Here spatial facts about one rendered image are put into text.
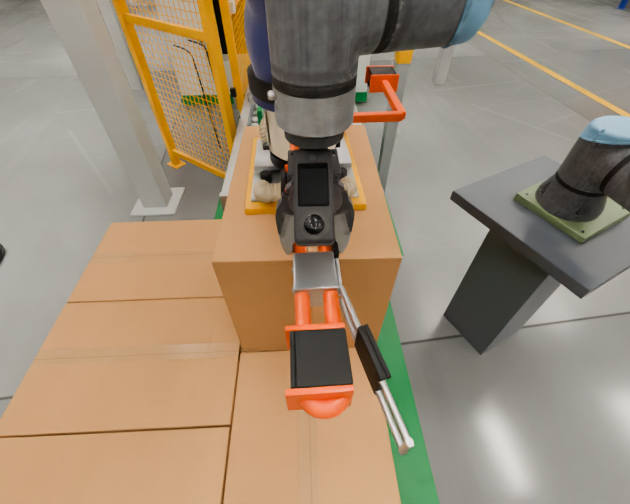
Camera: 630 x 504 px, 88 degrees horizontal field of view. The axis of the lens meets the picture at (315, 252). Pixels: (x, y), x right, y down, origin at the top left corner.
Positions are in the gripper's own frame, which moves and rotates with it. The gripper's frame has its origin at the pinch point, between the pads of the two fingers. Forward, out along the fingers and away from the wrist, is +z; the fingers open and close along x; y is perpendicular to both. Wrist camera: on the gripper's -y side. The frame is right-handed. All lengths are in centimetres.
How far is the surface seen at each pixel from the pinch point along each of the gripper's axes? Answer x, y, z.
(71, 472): 58, -19, 53
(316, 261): -0.1, -3.5, -1.8
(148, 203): 107, 145, 102
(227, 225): 19.1, 21.0, 12.8
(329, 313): -1.3, -12.0, -1.0
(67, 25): 105, 144, 0
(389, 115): -21.0, 45.2, -1.0
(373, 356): -5.8, -18.9, -2.6
